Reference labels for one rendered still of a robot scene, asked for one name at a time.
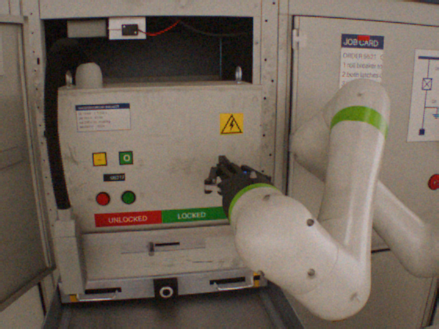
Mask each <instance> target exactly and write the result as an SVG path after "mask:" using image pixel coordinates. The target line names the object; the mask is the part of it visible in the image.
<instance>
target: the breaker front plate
mask: <svg viewBox="0 0 439 329"><path fill-rule="evenodd" d="M57 99H58V104H59V105H57V106H58V108H57V109H58V112H57V113H58V115H57V116H58V118H57V119H58V122H57V123H58V125H57V126H59V127H58V131H59V132H58V133H59V137H60V138H59V141H60V142H59V143H60V145H59V146H60V150H61V153H62V154H61V156H62V157H61V158H63V159H62V160H63V169H64V171H63V172H64V175H65V176H64V177H65V180H66V181H65V182H66V184H67V185H66V187H67V191H68V193H69V194H68V195H69V198H70V203H71V205H72V206H73V211H74V214H76V215H78V218H79V221H80V225H81V229H82V234H89V233H117V232H126V231H134V232H136V231H145V230H164V229H175V228H178V229H184V228H194V227H204V226H223V225H230V222H229V220H228V219H215V220H205V221H193V222H174V223H164V224H144V225H134V226H105V227H96V225H95V218H94V214H100V213H121V212H142V211H153V210H160V211H164V210H175V209H187V208H208V207H219V206H223V205H222V199H223V197H222V196H220V195H219V194H218V193H217V191H216V192H215V193H213V192H211V193H210V194H205V179H207V178H208V176H209V172H210V168H211V167H212V166H215V167H216V164H219V155H226V156H227V158H228V159H229V160H230V162H232V163H234V164H236V165H237V166H238V167H241V165H248V166H249V167H250V168H252V169H254V170H256V171H258V172H260V154H261V128H262V102H263V89H262V88H234V89H167V90H138V91H117V92H85V93H59V94H58V98H57ZM112 103H129V104H130V116H131V129H130V130H107V131H98V132H77V117H76V110H75V105H93V104H112ZM220 113H233V114H244V116H243V134H228V135H220ZM122 151H132V155H133V164H126V165H119V160H118V152H122ZM104 152H107V166H95V167H93V153H104ZM114 173H125V181H114V182H104V181H103V174H114ZM126 190H131V191H133V192H134V193H135V195H136V200H135V201H134V203H132V204H125V203H123V202H122V193H123V192H124V191H126ZM100 192H106V193H108V194H109V195H110V196H111V201H110V202H109V204H107V205H104V206H103V205H99V204H97V203H96V195H97V194H98V193H100ZM84 249H85V262H86V269H87V273H88V276H89V278H88V279H95V278H96V279H102V278H109V277H112V278H116V277H138V276H146V275H161V274H169V273H191V272H199V271H207V270H214V269H229V268H238V267H246V266H247V265H245V264H244V263H243V261H242V260H241V258H240V256H239V255H238V253H237V250H236V247H235V244H234V235H232V236H223V237H206V238H195V239H186V240H180V244H172V245H163V246H154V256H153V257H150V256H149V255H148V246H147V242H141V243H133V242H132V243H123V244H98V245H89V246H86V245H84Z"/></svg>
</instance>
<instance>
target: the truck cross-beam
mask: <svg viewBox="0 0 439 329"><path fill-rule="evenodd" d="M246 270H250V268H248V267H247V266H246V267H238V268H229V269H214V270H207V271H199V272H191V273H169V274H161V275H146V276H138V277H116V278H112V277H109V278H102V279H96V278H95V279H88V280H87V283H86V288H85V298H103V297H109V296H111V297H112V296H114V292H115V289H117V288H118V289H119V291H118V294H117V296H116V298H114V299H112V300H115V299H121V300H122V299H129V298H148V297H155V293H154V279H161V278H177V281H178V295H188V294H197V293H203V292H210V291H218V290H217V289H216V288H215V287H214V285H213V283H212V282H213V281H215V282H216V284H217V285H218V286H219V287H235V286H241V285H245V271H246ZM254 280H258V281H259V287H265V286H266V285H267V279H266V278H264V277H262V276H260V275H255V276H254ZM58 285H59V290H60V295H61V300H62V303H64V302H71V297H70V296H71V295H75V294H70V295H65V294H64V292H63V288H62V283H61V278H60V281H59V283H58Z"/></svg>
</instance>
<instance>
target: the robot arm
mask: <svg viewBox="0 0 439 329"><path fill-rule="evenodd" d="M389 121H390V99H389V96H388V95H387V92H386V90H385V88H384V87H382V86H381V85H380V84H379V83H377V82H375V81H373V80H370V79H367V78H356V79H354V80H352V81H349V82H347V83H346V84H345V85H343V86H342V88H340V90H339V91H338V92H337V93H336V94H335V95H334V96H333V97H332V98H331V100H330V101H329V102H328V103H327V104H326V105H325V106H324V107H323V108H322V109H321V110H320V111H319V112H317V113H316V114H315V115H314V116H313V117H312V118H310V119H309V120H308V121H307V122H306V123H304V124H302V125H300V126H299V127H298V128H297V130H296V132H295V134H294V136H293V137H292V142H291V149H292V155H293V156H294V158H295V159H296V161H297V162H298V163H299V165H300V166H302V167H303V168H305V169H306V170H307V171H308V172H310V173H312V174H313V175H315V176H316V177H318V178H319V179H320V180H321V181H322V182H323V183H324V184H325V188H324V193H323V197H322V200H321V206H320V209H319V213H318V217H317V220H316V219H315V217H313V216H312V214H310V213H309V211H308V210H307V208H306V207H305V206H304V205H302V204H300V203H299V202H298V201H297V200H295V199H293V198H291V197H288V196H285V195H284V194H283V193H281V192H280V191H279V190H278V189H277V188H276V187H275V186H274V185H273V184H272V183H271V175H264V174H262V173H260V172H258V171H256V170H254V169H252V168H250V167H249V166H248V165H246V164H243V165H241V167H238V166H237V165H236V164H234V163H232V162H230V160H229V159H228V158H227V156H226V155H219V164H216V167H215V166H212V167H211V168H210V172H209V176H208V178H207V179H205V194H210V193H211V192H213V193H215V192H216V191H217V193H218V194H219V195H220V196H222V197H223V199H222V205H223V210H224V213H225V215H226V217H227V218H228V220H229V222H230V226H231V228H232V230H233V231H234V244H235V247H236V250H237V253H238V255H239V256H240V258H241V260H242V261H243V263H244V264H245V265H247V267H248V268H250V270H252V271H253V272H255V273H258V274H259V275H260V276H262V277H264V278H266V279H268V280H270V281H271V282H273V283H274V284H276V285H277V286H279V287H281V288H282V289H284V290H286V291H287V292H288V293H289V294H290V295H292V297H294V298H295V299H296V300H298V301H299V303H300V304H303V305H304V306H305V308H306V309H308V310H309V311H310V312H311V313H313V314H314V315H315V316H317V317H319V318H321V319H324V320H329V321H332V320H345V319H348V318H350V317H352V316H353V315H355V314H356V313H358V311H360V310H361V309H362V308H363V307H364V305H365V303H366V302H367V301H368V297H369V295H370V291H371V266H370V264H371V242H372V228H373V229H374V230H375V231H376V232H377V234H378V236H380V237H381V238H382V240H383V241H384V242H385V243H386V245H387V246H388V247H389V249H390V250H391V251H392V252H393V253H394V254H395V257H397V259H398V261H399V262H400V263H401V264H402V266H403V267H404V268H405V270H406V271H408V272H409V274H411V275H413V276H415V277H419V278H430V277H435V276H437V275H439V219H437V220H435V221H433V222H424V220H422V219H421V218H420V217H419V216H417V215H415V213H414V212H413V211H412V210H410V209H409V208H408V207H407V206H406V205H405V204H403V203H402V202H401V201H400V200H399V199H398V198H397V197H395V196H394V194H393V193H392V192H391V191H390V190H389V189H387V188H386V187H385V185H384V184H383V183H382V182H381V181H380V180H379V173H380V170H381V164H382V161H383V156H384V153H385V149H386V140H387V135H388V131H389V129H388V126H389ZM217 176H219V177H220V178H221V180H222V181H221V182H220V183H218V184H217V182H216V180H217Z"/></svg>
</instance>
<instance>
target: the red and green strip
mask: <svg viewBox="0 0 439 329"><path fill-rule="evenodd" d="M94 218H95V225H96V227H105V226H134V225H144V224H164V223H174V222H193V221H205V220H215V219H227V217H226V215H225V213H224V210H223V206H219V207H208V208H187V209H175V210H164V211H160V210H153V211H132V212H121V213H100V214H94Z"/></svg>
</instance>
